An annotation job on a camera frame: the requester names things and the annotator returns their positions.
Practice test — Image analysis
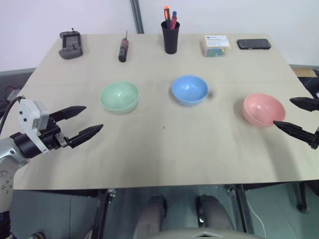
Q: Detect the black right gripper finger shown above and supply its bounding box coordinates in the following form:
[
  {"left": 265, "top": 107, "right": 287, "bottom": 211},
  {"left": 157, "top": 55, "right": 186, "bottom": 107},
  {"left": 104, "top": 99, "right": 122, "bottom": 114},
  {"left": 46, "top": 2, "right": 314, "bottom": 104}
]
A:
[
  {"left": 273, "top": 120, "right": 319, "bottom": 150},
  {"left": 290, "top": 97, "right": 319, "bottom": 112}
]

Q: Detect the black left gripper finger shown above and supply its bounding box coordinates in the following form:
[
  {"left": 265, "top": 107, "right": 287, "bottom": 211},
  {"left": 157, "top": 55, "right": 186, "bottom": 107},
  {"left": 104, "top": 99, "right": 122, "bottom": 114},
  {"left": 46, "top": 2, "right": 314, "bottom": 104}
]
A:
[
  {"left": 66, "top": 123, "right": 104, "bottom": 149},
  {"left": 49, "top": 106, "right": 87, "bottom": 123}
]

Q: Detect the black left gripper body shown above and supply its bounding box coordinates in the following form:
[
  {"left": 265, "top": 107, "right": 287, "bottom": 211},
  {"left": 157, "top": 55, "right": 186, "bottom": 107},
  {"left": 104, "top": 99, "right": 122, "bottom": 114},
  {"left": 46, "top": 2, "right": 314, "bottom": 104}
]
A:
[{"left": 37, "top": 114, "right": 70, "bottom": 150}]

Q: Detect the cardboard box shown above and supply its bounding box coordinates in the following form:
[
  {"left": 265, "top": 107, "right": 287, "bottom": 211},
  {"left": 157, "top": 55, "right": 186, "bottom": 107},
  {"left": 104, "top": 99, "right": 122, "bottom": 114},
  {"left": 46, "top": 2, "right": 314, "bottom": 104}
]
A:
[{"left": 292, "top": 66, "right": 319, "bottom": 78}]

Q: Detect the pink plastic bowl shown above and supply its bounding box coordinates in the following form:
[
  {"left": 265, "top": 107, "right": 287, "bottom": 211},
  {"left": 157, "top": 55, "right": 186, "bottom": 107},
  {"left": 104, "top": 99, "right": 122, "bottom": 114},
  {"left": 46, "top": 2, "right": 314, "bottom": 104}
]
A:
[{"left": 243, "top": 93, "right": 286, "bottom": 128}]

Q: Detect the green plastic bowl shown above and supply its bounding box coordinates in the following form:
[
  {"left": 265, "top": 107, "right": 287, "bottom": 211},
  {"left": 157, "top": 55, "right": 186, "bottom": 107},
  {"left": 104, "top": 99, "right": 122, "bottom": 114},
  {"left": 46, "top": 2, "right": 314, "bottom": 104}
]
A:
[{"left": 100, "top": 81, "right": 140, "bottom": 115}]

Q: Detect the black phone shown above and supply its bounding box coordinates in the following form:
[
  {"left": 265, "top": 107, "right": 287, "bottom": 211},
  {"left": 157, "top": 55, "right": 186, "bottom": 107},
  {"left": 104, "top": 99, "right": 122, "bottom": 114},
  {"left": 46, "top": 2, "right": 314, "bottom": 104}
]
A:
[{"left": 236, "top": 38, "right": 272, "bottom": 51}]

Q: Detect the black red screwdriver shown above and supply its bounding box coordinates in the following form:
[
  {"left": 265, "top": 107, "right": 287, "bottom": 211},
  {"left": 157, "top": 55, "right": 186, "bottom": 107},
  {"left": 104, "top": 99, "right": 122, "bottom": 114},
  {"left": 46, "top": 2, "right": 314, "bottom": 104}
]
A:
[{"left": 118, "top": 30, "right": 130, "bottom": 63}]

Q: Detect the dark rounded left robot leg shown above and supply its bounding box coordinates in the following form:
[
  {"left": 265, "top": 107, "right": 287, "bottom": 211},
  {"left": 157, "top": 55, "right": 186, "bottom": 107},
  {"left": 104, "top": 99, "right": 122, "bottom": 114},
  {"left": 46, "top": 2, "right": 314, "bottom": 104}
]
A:
[{"left": 133, "top": 195, "right": 167, "bottom": 239}]

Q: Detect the dark rounded robot leg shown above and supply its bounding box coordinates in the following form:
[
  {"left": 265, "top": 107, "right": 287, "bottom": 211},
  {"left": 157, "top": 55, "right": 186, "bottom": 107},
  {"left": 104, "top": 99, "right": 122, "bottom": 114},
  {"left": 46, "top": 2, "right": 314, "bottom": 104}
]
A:
[
  {"left": 196, "top": 194, "right": 235, "bottom": 229},
  {"left": 133, "top": 195, "right": 167, "bottom": 239}
]

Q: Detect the clear box of pushpins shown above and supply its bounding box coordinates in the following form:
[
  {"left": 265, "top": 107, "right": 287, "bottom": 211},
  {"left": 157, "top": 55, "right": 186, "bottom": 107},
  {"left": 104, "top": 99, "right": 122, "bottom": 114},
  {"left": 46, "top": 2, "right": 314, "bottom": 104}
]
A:
[{"left": 199, "top": 35, "right": 231, "bottom": 58}]

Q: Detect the blue plastic bowl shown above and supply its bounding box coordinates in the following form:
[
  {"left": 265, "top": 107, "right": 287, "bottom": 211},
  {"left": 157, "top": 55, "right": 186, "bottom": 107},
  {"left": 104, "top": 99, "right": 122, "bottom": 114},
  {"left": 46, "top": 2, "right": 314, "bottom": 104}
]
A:
[{"left": 171, "top": 75, "right": 209, "bottom": 107}]

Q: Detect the dark rounded right robot leg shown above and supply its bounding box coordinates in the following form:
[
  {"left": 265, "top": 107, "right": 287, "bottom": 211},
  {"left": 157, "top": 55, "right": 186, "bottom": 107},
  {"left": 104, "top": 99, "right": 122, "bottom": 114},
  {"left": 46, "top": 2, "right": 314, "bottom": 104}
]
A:
[{"left": 196, "top": 194, "right": 235, "bottom": 229}]

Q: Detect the black pen cup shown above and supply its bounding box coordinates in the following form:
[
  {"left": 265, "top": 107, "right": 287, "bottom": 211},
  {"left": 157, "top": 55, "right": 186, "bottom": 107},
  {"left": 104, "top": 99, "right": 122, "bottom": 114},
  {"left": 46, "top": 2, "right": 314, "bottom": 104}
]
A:
[{"left": 160, "top": 20, "right": 181, "bottom": 55}]

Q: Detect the grey robot torso top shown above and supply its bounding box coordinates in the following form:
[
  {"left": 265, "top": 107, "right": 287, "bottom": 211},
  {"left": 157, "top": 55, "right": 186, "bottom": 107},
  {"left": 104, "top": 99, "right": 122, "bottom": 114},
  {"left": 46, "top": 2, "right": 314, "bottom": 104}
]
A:
[{"left": 147, "top": 226, "right": 260, "bottom": 239}]

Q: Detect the orange marker pen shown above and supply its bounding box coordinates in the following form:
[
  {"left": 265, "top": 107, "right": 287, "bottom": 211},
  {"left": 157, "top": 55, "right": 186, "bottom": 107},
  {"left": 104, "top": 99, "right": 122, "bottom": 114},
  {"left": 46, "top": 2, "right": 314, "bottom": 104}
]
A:
[{"left": 163, "top": 5, "right": 171, "bottom": 28}]

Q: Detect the blue red pen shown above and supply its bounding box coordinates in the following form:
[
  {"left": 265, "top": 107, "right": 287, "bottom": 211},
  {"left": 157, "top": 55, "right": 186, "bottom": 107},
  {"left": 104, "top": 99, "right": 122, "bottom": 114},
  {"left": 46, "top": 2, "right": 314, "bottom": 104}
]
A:
[{"left": 170, "top": 10, "right": 178, "bottom": 30}]

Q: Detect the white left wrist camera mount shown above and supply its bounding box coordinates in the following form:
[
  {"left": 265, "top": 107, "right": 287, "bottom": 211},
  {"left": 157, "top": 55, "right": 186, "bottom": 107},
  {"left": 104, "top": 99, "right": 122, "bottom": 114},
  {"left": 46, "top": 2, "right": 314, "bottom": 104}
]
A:
[{"left": 18, "top": 99, "right": 51, "bottom": 155}]

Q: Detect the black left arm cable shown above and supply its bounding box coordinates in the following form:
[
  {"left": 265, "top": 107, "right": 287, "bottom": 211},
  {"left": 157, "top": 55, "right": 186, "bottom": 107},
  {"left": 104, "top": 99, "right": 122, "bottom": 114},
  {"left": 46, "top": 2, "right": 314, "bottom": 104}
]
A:
[{"left": 0, "top": 95, "right": 25, "bottom": 134}]

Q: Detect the grey box with red wires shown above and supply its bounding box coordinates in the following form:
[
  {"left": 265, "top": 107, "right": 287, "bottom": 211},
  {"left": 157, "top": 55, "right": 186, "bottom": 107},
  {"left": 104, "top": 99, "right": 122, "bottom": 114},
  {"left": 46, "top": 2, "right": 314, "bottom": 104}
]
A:
[{"left": 3, "top": 86, "right": 22, "bottom": 102}]

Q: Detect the black table frame leg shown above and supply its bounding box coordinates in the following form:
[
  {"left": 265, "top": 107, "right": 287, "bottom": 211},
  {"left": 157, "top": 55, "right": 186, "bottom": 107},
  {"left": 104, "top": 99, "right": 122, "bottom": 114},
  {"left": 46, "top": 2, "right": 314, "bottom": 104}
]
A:
[
  {"left": 225, "top": 184, "right": 255, "bottom": 235},
  {"left": 92, "top": 188, "right": 117, "bottom": 239}
]

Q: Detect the white floor cable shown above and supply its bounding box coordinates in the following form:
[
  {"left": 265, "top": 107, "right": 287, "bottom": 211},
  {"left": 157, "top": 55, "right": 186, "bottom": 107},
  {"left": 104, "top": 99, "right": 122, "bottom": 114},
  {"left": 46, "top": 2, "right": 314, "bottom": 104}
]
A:
[{"left": 245, "top": 191, "right": 267, "bottom": 239}]

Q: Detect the grey metal wall post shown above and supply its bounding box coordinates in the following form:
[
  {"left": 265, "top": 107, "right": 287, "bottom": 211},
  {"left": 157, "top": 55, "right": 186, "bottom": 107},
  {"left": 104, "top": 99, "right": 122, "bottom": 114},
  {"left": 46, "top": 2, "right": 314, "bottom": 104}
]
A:
[{"left": 131, "top": 0, "right": 145, "bottom": 35}]

